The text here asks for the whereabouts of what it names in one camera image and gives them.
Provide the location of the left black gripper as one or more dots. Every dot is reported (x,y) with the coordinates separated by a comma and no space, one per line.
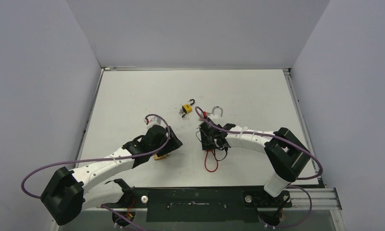
(172,144)

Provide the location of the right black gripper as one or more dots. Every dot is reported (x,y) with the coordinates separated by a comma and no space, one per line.
(205,137)

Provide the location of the red cable lock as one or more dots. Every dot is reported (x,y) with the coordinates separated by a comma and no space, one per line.
(210,162)

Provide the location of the brass padlock short shackle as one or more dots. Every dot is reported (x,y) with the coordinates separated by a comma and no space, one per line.
(217,110)

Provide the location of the keys of yellow padlock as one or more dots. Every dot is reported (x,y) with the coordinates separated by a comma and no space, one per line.
(182,114)

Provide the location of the yellow black padlock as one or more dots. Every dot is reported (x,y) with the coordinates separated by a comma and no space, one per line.
(188,107)

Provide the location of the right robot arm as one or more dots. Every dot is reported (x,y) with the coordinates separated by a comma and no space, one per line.
(287,155)

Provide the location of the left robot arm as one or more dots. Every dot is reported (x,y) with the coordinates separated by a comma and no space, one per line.
(71,191)

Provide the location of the brass padlock long shackle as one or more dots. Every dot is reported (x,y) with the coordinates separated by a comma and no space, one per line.
(156,157)

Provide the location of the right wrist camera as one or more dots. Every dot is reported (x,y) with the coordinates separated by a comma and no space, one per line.
(211,117)

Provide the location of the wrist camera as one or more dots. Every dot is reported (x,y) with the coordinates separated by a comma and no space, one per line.
(211,117)
(153,121)

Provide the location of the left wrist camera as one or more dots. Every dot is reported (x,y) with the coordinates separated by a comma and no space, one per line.
(153,121)

